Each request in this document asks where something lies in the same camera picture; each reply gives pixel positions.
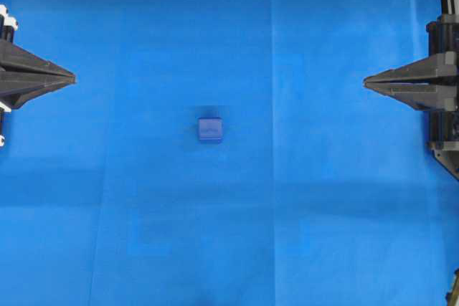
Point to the blue table cloth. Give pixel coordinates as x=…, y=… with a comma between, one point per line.
x=321, y=192

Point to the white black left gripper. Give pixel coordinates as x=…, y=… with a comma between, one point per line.
x=16, y=91

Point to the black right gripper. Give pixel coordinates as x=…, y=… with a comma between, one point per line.
x=441, y=100

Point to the blue block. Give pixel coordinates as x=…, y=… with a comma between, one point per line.
x=210, y=130

